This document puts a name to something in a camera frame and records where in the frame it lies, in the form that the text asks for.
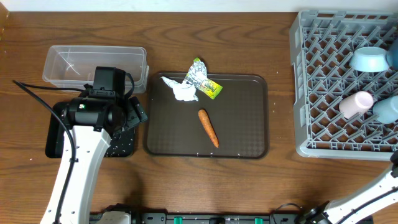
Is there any white tissue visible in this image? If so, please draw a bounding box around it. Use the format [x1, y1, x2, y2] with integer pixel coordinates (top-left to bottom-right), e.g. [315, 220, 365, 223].
[162, 77, 198, 101]

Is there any orange carrot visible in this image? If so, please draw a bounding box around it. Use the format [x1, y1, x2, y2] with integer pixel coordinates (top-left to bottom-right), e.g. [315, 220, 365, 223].
[198, 109, 219, 148]

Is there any foil wrapper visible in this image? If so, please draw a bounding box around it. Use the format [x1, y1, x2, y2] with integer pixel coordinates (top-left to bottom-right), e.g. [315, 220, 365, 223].
[184, 57, 208, 89]

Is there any yellow green snack packet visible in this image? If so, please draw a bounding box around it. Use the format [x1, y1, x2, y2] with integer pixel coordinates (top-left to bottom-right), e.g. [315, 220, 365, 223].
[199, 79, 223, 100]

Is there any white pink cup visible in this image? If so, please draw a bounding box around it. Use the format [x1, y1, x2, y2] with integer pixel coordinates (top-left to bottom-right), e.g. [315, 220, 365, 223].
[339, 91, 374, 119]

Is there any light blue bowl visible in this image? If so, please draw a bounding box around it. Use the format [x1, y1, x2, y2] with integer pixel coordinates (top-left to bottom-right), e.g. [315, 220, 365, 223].
[349, 47, 389, 72]

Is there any light blue cup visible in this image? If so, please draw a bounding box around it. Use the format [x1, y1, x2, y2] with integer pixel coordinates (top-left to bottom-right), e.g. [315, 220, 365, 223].
[373, 96, 398, 124]

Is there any dark blue plate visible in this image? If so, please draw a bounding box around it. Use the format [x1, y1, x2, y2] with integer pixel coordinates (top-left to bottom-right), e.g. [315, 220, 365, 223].
[386, 39, 398, 70]

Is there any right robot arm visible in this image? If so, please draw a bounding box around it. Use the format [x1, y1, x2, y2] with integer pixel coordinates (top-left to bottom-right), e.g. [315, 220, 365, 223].
[295, 152, 397, 224]

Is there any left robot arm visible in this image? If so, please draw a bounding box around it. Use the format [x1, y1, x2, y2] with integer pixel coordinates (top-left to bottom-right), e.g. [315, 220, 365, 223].
[41, 90, 147, 223]

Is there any grey dishwasher rack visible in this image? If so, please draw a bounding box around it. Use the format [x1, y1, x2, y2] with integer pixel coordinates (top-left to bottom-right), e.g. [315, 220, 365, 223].
[289, 9, 397, 161]

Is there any black plastic tray bin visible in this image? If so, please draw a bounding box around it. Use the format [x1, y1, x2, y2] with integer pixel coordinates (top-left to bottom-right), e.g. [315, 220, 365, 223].
[45, 97, 135, 158]

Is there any clear plastic bin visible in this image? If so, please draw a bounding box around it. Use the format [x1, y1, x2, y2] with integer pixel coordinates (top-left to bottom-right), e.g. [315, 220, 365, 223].
[42, 45, 149, 94]

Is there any brown serving tray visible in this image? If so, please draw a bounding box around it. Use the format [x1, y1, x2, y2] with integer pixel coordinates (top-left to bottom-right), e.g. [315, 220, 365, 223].
[144, 72, 270, 159]

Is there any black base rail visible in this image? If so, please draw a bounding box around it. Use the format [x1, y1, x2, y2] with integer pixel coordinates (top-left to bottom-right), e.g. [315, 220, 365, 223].
[89, 204, 298, 224]

